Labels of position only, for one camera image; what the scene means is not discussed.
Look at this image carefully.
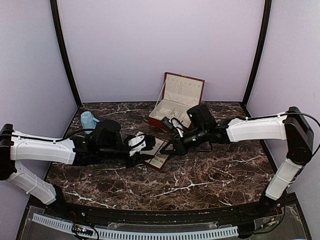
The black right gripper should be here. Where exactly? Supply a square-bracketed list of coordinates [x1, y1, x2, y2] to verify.
[160, 125, 208, 156]

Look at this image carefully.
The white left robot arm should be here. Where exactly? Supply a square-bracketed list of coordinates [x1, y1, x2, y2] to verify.
[0, 119, 156, 218]

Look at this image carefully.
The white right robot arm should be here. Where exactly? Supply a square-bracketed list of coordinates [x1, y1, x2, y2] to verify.
[160, 104, 319, 217]

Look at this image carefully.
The red jewelry tray insert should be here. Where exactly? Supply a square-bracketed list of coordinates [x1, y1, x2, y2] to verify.
[139, 138, 169, 172]

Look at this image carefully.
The red open jewelry box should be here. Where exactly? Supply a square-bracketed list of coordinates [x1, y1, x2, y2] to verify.
[148, 72, 205, 129]

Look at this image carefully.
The light blue ceramic mug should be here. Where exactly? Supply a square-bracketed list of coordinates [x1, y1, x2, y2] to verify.
[80, 111, 99, 129]

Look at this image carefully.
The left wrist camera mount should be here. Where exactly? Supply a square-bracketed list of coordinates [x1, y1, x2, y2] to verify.
[124, 133, 156, 157]

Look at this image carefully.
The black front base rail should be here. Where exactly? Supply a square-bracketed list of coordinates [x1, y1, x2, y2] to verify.
[47, 197, 286, 225]

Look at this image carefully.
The white slotted cable duct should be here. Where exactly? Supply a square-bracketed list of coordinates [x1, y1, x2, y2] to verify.
[31, 213, 239, 240]

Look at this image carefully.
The black corner frame post right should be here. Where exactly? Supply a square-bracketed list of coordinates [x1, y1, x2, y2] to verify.
[241, 0, 272, 108]

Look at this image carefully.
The black corner frame post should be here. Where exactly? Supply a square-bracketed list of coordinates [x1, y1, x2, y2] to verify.
[241, 0, 272, 108]
[49, 0, 82, 108]

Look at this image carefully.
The black corner frame post left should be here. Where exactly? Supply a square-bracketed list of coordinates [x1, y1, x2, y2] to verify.
[49, 0, 82, 108]

